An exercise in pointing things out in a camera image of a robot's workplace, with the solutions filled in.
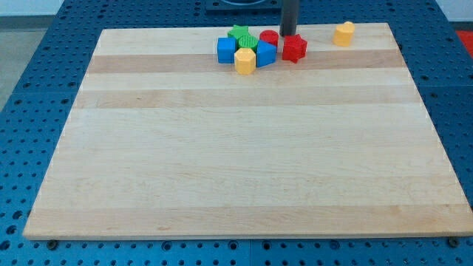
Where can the light wooden board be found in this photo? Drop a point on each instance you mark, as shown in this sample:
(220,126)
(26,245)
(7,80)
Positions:
(163,142)

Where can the yellow hexagon block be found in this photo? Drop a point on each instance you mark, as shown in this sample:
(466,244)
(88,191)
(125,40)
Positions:
(245,61)

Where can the blue triangle block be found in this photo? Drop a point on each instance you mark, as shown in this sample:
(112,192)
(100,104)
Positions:
(265,54)

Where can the blue cube block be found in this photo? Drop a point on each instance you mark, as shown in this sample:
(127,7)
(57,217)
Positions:
(226,47)

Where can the green cylinder block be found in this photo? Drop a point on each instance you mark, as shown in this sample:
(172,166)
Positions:
(248,41)

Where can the green star block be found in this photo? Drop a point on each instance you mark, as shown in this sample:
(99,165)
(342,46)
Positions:
(238,31)

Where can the red cylinder block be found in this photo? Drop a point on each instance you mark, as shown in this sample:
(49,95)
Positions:
(269,36)

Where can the red star block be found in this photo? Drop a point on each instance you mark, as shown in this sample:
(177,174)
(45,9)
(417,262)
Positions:
(294,48)

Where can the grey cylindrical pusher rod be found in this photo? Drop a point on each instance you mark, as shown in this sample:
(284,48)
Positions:
(289,17)

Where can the yellow heart block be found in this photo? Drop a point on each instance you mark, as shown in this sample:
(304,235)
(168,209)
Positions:
(343,34)

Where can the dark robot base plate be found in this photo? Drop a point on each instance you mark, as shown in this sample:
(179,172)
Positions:
(241,6)

